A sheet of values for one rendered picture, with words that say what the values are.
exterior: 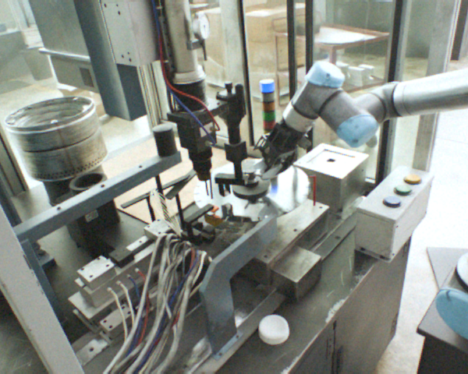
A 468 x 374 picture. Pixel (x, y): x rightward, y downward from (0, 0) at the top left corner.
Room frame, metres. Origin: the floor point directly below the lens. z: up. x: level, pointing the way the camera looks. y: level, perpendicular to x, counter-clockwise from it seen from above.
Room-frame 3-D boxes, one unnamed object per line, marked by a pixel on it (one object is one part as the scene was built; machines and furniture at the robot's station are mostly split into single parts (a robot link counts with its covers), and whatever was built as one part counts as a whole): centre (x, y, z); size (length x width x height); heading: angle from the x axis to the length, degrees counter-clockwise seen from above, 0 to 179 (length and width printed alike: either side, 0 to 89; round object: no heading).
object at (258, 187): (0.95, -0.05, 0.96); 0.11 x 0.11 x 0.03
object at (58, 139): (1.37, 0.62, 0.93); 0.31 x 0.31 x 0.36
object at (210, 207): (0.81, 0.09, 0.95); 0.10 x 0.03 x 0.07; 134
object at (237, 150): (0.88, -0.01, 1.17); 0.06 x 0.05 x 0.20; 125
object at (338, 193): (1.14, -0.33, 0.82); 0.18 x 0.18 x 0.15; 44
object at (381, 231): (0.92, -0.46, 0.82); 0.28 x 0.11 x 0.15; 134
